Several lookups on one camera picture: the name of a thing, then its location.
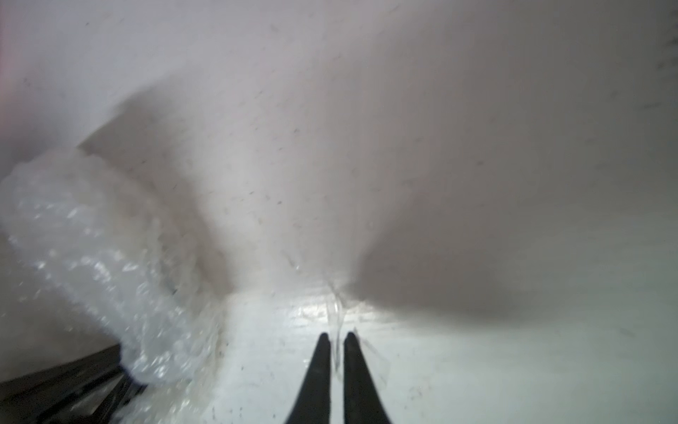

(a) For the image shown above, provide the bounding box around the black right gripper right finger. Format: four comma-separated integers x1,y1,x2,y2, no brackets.
344,331,391,424

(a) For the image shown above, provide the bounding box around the stack of bubble wrap sheets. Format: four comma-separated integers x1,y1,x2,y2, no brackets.
1,148,221,423

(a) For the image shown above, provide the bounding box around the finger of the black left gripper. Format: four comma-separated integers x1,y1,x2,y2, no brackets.
1,346,146,423

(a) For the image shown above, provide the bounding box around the clear tape strip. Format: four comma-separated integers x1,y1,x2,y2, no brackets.
324,279,391,390

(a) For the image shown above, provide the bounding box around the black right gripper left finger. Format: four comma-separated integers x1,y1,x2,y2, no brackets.
286,333,332,424

